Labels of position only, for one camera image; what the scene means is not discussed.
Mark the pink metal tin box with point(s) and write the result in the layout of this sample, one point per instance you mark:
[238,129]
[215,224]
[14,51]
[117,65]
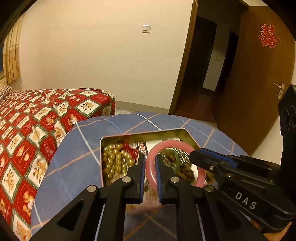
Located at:
[116,161]

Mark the blue plaid tablecloth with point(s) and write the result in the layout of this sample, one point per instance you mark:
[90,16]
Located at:
[75,163]

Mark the brown wooden door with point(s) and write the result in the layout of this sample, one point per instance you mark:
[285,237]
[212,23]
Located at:
[248,106]

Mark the striped pillow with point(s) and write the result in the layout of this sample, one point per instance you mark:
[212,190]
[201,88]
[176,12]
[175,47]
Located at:
[4,90]

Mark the bed with red patterned sheet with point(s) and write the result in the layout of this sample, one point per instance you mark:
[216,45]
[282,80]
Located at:
[33,125]

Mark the pink jade bangle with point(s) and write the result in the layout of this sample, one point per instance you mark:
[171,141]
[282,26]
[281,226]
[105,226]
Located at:
[176,154]

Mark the red double happiness sticker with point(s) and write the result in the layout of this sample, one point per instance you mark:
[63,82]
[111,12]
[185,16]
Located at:
[268,36]

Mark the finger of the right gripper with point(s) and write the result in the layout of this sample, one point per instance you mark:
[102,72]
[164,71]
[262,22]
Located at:
[244,163]

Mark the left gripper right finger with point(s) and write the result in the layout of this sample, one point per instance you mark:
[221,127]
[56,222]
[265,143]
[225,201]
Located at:
[202,213]

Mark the red knot charm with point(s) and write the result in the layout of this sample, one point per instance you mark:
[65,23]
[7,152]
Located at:
[132,151]

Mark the right beige curtain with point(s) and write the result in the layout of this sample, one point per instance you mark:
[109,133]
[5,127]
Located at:
[11,53]

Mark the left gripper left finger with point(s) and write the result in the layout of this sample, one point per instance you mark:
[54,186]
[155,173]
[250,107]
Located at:
[97,213]

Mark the silver door handle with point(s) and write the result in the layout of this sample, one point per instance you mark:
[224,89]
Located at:
[281,90]

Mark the brown door frame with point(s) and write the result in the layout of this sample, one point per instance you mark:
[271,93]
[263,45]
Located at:
[185,57]

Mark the white wall switch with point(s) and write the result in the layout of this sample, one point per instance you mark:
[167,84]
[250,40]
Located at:
[146,29]

